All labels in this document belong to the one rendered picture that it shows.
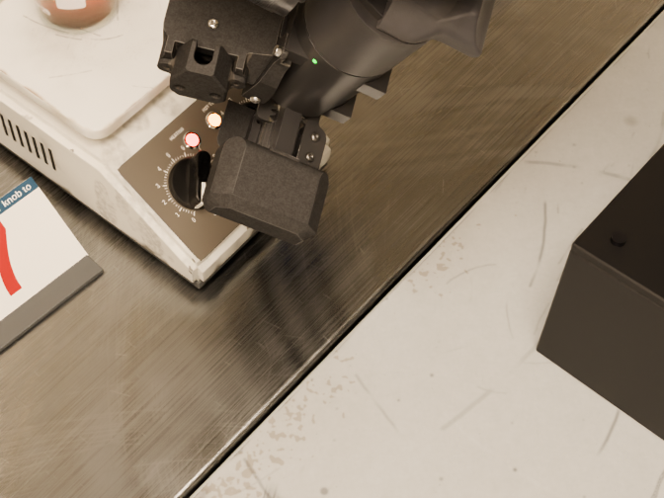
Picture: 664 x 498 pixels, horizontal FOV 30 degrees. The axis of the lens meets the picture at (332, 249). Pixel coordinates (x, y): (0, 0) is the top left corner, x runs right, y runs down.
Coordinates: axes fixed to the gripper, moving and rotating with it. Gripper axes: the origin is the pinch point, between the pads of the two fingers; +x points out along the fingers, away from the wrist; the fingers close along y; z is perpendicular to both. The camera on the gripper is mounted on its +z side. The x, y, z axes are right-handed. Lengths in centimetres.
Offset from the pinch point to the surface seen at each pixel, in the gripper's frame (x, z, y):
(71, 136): 5.4, 9.2, 4.5
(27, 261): 9.5, 8.8, 11.4
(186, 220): 4.0, 1.5, 7.3
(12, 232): 9.1, 10.2, 10.2
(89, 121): 3.2, 8.8, 4.0
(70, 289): 9.2, 5.8, 12.2
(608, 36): 2.6, -23.6, -16.5
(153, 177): 4.0, 4.1, 5.5
